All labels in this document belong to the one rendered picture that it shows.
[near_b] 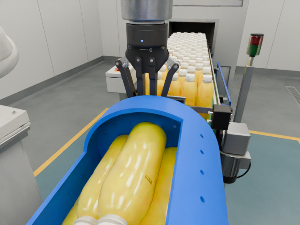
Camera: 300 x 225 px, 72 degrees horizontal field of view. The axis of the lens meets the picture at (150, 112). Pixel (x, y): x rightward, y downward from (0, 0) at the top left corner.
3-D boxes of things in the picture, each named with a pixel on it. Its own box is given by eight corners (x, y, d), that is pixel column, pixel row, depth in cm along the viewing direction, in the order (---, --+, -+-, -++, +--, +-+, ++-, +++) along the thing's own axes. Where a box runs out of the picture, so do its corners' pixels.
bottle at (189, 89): (189, 121, 97) (193, 81, 87) (176, 117, 100) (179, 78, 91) (196, 115, 102) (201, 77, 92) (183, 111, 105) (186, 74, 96)
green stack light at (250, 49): (247, 55, 103) (249, 45, 101) (244, 52, 109) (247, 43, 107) (260, 56, 102) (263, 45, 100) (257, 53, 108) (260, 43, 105)
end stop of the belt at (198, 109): (132, 106, 99) (132, 100, 98) (133, 105, 100) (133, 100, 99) (218, 114, 92) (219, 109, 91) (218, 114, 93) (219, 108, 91)
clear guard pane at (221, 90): (215, 172, 128) (229, 102, 105) (210, 114, 196) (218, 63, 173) (216, 172, 128) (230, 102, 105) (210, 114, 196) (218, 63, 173)
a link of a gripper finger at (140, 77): (142, 57, 38) (135, 56, 38) (142, 110, 43) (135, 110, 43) (147, 52, 41) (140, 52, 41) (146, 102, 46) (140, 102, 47)
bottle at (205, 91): (192, 114, 102) (196, 77, 93) (206, 114, 103) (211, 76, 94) (197, 122, 96) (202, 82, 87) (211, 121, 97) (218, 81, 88)
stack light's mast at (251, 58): (244, 67, 106) (252, 34, 99) (242, 64, 112) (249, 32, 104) (257, 67, 105) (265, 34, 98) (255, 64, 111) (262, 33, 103)
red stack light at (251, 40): (249, 44, 101) (251, 36, 99) (247, 42, 107) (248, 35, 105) (263, 45, 100) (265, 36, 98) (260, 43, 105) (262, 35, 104)
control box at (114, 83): (107, 92, 102) (105, 72, 98) (120, 79, 120) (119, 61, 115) (126, 93, 101) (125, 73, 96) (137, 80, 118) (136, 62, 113)
